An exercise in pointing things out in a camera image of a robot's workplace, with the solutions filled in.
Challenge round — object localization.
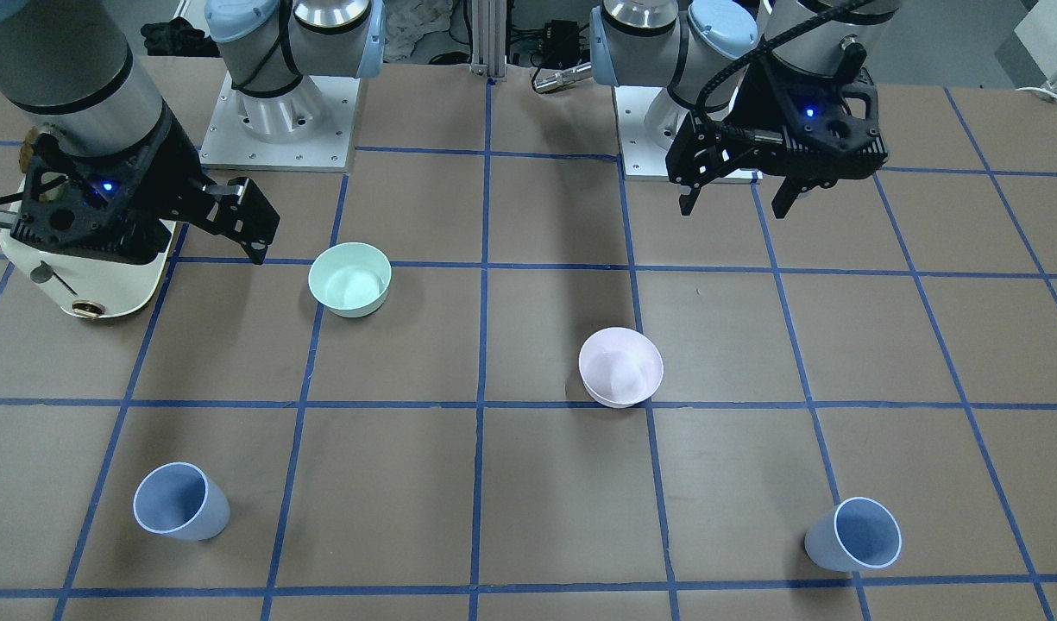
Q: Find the cream white toaster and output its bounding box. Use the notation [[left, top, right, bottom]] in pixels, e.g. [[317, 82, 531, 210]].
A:
[[0, 137, 178, 319]]

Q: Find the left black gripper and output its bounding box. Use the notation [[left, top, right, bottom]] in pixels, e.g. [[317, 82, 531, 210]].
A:
[[666, 60, 890, 220]]

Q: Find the mint green bowl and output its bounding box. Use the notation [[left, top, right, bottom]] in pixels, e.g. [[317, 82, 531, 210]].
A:
[[307, 242, 393, 318]]

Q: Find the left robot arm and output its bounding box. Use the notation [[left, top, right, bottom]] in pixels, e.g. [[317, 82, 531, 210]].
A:
[[590, 1, 902, 219]]

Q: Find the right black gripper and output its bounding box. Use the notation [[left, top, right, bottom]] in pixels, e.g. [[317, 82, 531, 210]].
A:
[[7, 114, 280, 265]]

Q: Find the pink bowl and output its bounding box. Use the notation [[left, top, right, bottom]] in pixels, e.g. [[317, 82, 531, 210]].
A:
[[578, 327, 664, 409]]

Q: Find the blue cup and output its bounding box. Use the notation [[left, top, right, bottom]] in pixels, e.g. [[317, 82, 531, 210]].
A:
[[131, 462, 230, 540], [804, 498, 903, 573]]

